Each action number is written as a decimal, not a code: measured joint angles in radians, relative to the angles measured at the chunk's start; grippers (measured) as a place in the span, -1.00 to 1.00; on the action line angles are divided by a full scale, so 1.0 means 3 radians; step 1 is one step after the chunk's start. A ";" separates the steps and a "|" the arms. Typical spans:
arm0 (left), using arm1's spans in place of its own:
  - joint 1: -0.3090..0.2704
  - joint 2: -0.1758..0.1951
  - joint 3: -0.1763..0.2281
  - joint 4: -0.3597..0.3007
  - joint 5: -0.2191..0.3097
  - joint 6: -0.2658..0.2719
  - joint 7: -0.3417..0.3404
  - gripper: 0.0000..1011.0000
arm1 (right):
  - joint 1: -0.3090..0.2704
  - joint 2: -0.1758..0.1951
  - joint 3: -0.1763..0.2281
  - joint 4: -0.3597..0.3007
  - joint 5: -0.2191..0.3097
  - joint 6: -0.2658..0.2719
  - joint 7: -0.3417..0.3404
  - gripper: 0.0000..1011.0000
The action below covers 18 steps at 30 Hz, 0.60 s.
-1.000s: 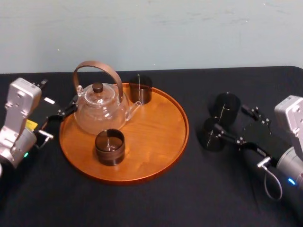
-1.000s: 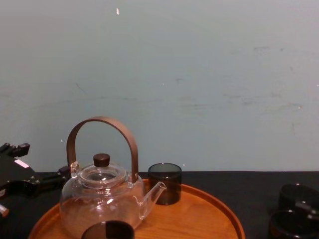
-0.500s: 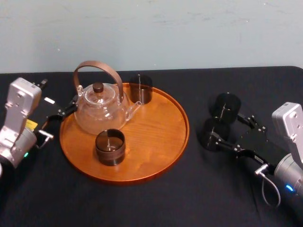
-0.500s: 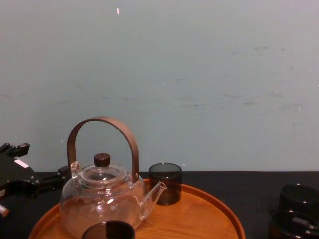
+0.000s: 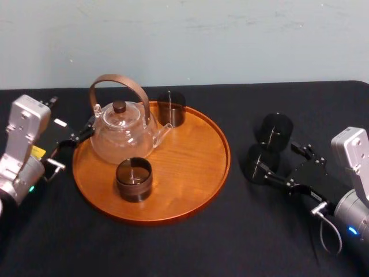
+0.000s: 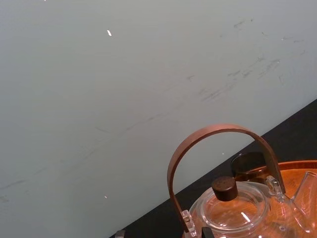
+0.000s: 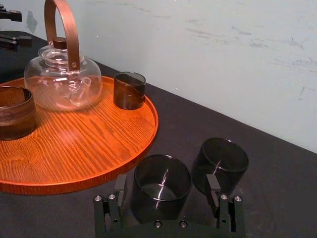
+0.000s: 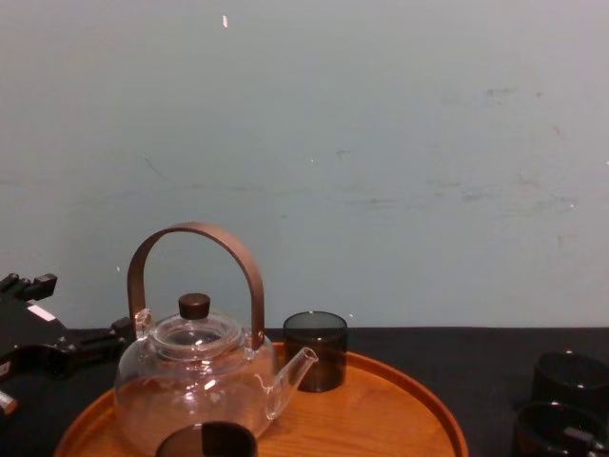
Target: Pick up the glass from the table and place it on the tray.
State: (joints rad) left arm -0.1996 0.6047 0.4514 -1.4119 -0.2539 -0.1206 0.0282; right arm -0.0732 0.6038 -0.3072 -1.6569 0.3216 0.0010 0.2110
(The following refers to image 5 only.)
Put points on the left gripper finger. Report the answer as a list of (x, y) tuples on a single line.
[(50, 102), (83, 132)]

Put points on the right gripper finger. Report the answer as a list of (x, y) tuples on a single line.
[(276, 179), (310, 153)]

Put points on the glass cup with brown sleeve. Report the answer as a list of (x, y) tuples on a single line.
[(173, 115), (281, 127), (269, 157), (134, 190)]

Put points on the glass lid with brown knob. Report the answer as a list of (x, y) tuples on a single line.
[(118, 106)]

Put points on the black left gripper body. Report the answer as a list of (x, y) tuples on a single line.
[(54, 132)]

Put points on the round brown wooden tray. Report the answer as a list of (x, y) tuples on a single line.
[(190, 173)]

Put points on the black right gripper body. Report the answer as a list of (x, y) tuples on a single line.
[(317, 181)]

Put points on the black table cloth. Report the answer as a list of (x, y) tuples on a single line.
[(184, 248)]

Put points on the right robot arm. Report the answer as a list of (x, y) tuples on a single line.
[(351, 207)]

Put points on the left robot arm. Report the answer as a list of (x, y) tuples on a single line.
[(20, 173)]

